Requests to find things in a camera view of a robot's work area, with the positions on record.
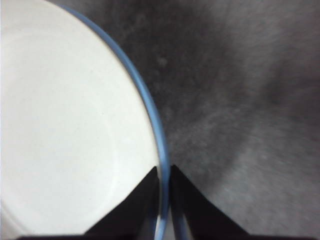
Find blue round plate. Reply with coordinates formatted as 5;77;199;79
53;0;173;240

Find white round plate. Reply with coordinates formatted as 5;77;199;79
0;0;161;237

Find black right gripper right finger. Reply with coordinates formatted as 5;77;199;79
169;164;253;240

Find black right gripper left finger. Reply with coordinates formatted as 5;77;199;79
82;166;161;240

